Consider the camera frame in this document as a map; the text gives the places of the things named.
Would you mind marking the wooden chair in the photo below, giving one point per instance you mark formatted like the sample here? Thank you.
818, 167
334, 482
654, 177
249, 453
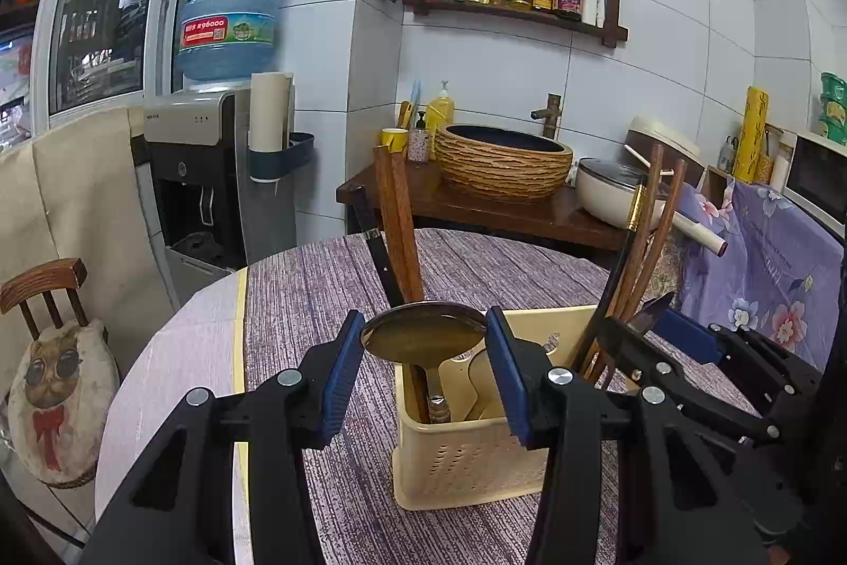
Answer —
40, 280

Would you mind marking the cream paper roll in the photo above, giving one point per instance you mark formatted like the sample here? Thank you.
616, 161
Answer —
271, 108

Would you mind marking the cream rice cooker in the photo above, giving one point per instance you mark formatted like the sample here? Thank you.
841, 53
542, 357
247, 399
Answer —
668, 138

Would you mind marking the dark chopsticks bundle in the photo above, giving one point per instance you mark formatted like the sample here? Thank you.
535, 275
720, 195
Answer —
655, 247

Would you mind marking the purple floral cloth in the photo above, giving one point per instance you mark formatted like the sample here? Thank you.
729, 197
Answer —
761, 247

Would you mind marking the cream pan with lid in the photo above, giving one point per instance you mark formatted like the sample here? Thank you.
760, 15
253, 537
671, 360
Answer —
605, 194

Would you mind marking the wicker pattern basin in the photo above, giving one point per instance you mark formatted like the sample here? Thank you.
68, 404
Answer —
503, 168

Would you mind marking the cat print cushion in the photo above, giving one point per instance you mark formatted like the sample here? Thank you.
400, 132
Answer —
59, 399

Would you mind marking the dark wooden counter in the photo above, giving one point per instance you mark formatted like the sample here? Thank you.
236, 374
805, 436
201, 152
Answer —
476, 214

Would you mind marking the grey water dispenser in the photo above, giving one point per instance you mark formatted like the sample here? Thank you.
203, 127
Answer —
192, 174

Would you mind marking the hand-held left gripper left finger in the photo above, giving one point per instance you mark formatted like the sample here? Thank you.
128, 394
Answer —
344, 366

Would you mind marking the bronze faucet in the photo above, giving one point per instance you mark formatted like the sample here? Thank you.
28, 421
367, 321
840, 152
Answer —
549, 118

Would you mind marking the floral pump bottle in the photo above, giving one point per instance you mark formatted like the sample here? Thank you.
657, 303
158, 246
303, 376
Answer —
419, 145

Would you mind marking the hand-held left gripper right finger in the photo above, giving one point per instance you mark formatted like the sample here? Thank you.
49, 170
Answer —
506, 366

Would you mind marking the purple striped tablecloth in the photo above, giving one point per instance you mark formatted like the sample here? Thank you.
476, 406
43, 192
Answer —
298, 287

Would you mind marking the cream plastic utensil basket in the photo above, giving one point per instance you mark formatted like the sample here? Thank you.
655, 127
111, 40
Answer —
463, 466

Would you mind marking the black chopstick gold band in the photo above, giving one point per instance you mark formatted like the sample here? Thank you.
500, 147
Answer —
377, 260
636, 207

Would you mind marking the blue plastic holder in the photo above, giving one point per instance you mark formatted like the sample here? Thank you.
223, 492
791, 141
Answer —
291, 154

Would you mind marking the beige cloth cover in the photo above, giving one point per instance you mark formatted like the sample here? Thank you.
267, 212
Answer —
73, 194

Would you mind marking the yellow soap bottle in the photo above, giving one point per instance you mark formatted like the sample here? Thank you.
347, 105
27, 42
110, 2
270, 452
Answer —
440, 115

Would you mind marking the yellow roll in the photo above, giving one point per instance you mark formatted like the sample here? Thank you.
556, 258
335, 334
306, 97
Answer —
753, 135

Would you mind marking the white microwave oven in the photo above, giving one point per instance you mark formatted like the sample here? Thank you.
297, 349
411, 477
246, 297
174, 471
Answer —
817, 181

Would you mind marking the blue toothbrush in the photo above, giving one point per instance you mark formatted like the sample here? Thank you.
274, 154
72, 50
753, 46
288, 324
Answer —
415, 95

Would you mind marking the paisley cloth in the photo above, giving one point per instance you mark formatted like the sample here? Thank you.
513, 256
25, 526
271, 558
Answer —
669, 267

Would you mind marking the metal spoon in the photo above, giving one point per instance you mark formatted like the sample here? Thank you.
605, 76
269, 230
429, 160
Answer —
423, 333

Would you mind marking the blue water jug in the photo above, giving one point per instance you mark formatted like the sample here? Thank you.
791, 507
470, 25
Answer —
231, 9

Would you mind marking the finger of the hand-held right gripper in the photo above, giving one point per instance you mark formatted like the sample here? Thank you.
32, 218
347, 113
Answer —
688, 333
695, 399

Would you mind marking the yellow cup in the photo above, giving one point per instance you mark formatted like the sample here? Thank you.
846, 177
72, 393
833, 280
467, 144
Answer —
395, 141

